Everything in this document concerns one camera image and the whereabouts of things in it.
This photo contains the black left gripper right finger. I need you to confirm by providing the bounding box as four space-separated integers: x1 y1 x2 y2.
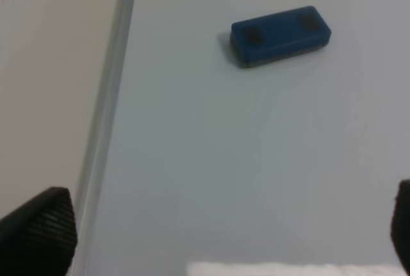
390 180 410 275

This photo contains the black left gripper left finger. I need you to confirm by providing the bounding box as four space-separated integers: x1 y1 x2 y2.
1 187 78 275

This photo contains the blue whiteboard eraser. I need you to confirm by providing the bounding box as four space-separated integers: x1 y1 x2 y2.
230 6 331 68

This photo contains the white whiteboard with aluminium frame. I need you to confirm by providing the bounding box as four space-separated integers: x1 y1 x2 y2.
70 0 409 275

